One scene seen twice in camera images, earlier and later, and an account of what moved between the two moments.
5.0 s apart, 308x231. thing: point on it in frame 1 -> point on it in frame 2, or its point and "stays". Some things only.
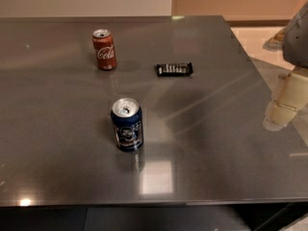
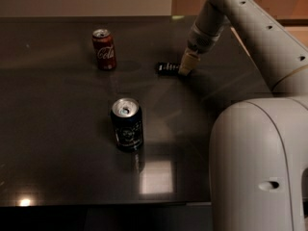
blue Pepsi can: (126, 115) stays
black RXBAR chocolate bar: (164, 69) stays
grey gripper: (296, 45) -> (200, 42)
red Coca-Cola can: (106, 55) stays
